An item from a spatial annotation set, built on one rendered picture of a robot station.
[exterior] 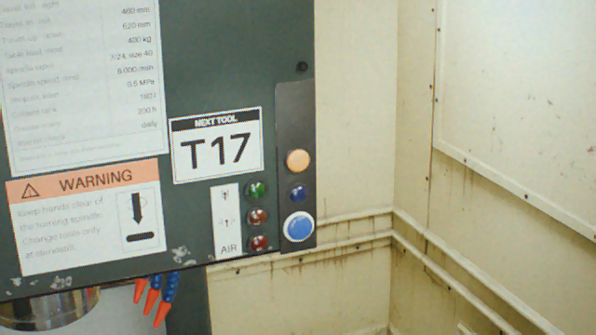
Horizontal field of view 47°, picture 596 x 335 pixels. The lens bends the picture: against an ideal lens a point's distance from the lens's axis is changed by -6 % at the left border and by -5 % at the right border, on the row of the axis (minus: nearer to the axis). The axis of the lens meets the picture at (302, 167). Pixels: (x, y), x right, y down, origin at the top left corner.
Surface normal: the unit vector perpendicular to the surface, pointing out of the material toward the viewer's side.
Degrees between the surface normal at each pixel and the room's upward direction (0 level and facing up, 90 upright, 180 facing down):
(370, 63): 90
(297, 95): 90
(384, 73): 90
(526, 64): 90
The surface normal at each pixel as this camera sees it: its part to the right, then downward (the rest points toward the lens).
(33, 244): 0.38, 0.33
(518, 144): -0.92, 0.15
